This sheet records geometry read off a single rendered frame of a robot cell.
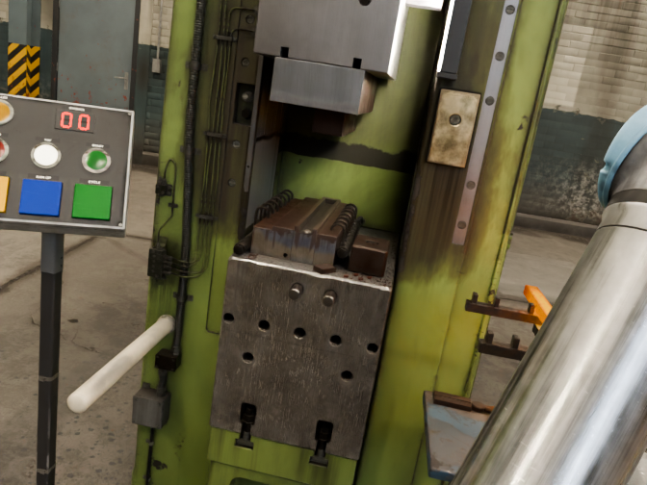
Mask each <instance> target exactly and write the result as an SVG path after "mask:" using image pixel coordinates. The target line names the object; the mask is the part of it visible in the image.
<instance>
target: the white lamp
mask: <svg viewBox="0 0 647 485"><path fill-rule="evenodd" d="M57 157H58V154H57V151H56V149H55V148H53V147H52V146H50V145H42V146H40V147H38V148H37V149H36V151H35V159H36V160H37V162H38V163H40V164H42V165H51V164H53V163H54V162H55V161H56V160H57Z"/></svg>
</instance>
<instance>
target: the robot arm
mask: <svg viewBox="0 0 647 485"><path fill-rule="evenodd" d="M604 161H605V162H606V165H605V167H604V168H603V169H602V170H600V174H599V179H598V197H599V201H600V203H601V205H602V207H603V208H604V209H605V210H604V211H603V214H602V222H601V223H600V225H599V227H598V229H597V230H596V232H595V234H594V236H593V237H592V239H591V241H590V242H589V244H588V246H587V248H586V249H585V251H584V253H583V255H582V256H581V258H580V260H579V261H578V263H577V265H576V266H575V268H574V270H573V272H572V273H571V275H570V277H569V279H568V280H567V282H566V284H565V286H564V287H563V289H562V291H561V292H560V294H559V296H558V298H557V299H556V302H555V304H554V305H553V307H552V309H551V311H550V312H549V314H548V316H547V317H546V318H545V320H544V322H543V323H542V325H541V327H540V329H539V330H538V332H537V334H536V336H535V337H534V339H533V341H532V342H531V345H530V347H529V348H528V350H527V352H526V354H525V355H524V357H523V359H522V361H521V362H520V364H519V366H518V367H517V369H516V371H515V372H514V373H513V375H512V377H511V379H510V380H509V382H508V384H507V386H506V387H505V390H504V391H503V393H502V395H501V397H500V398H499V400H498V402H497V404H496V405H495V407H494V409H493V411H492V412H491V414H490V416H489V417H488V419H487V421H486V423H485V424H484V426H483V428H482V430H481V431H480V433H479V435H478V436H477V438H476V440H475V442H474V443H473V445H472V447H471V448H470V450H469V452H468V454H467V455H466V457H465V459H464V461H463V462H462V464H461V466H460V468H459V469H458V471H457V473H456V474H455V476H454V478H453V480H452V482H451V484H450V485H647V105H646V106H644V107H643V108H641V109H640V110H639V111H637V112H636V113H635V114H634V115H633V116H632V117H630V119H629V120H628V121H627V122H626V123H625V124H624V125H623V127H622V128H621V129H620V131H619V132H618V133H617V135H616V137H615V138H614V140H613V141H612V143H611V145H610V147H609V149H608V152H607V154H606V156H605V158H604Z"/></svg>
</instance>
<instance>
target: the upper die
mask: <svg viewBox="0 0 647 485"><path fill-rule="evenodd" d="M376 85H377V78H376V77H375V76H374V75H372V74H370V73H369V72H367V71H365V70H362V69H355V68H349V67H342V66H337V65H330V64H318V63H312V62H306V61H300V60H294V59H287V58H281V57H274V65H273V73H272V87H271V95H270V101H274V102H280V103H286V104H292V105H298V106H303V107H309V108H315V109H322V110H328V111H333V112H339V113H345V114H351V115H362V114H365V113H370V112H372V111H373V106H374V101H375V91H376Z"/></svg>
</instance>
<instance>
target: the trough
mask: <svg viewBox="0 0 647 485"><path fill-rule="evenodd" d="M336 201H337V200H332V199H325V200H324V201H323V202H322V203H321V204H320V205H319V206H318V207H317V208H316V209H315V210H314V212H313V213H312V214H311V215H310V216H309V217H308V218H307V219H306V220H305V221H304V222H303V223H302V224H301V225H300V226H299V227H298V231H299V232H300V233H303V234H309V235H312V233H313V229H314V228H315V227H316V226H317V224H318V223H319V222H320V221H321V219H322V218H323V217H324V215H325V214H326V213H327V212H328V211H329V209H330V208H331V207H332V206H333V204H334V203H335V202H336ZM305 229H308V230H310V231H311V232H310V233H309V232H304V231H303V230H305Z"/></svg>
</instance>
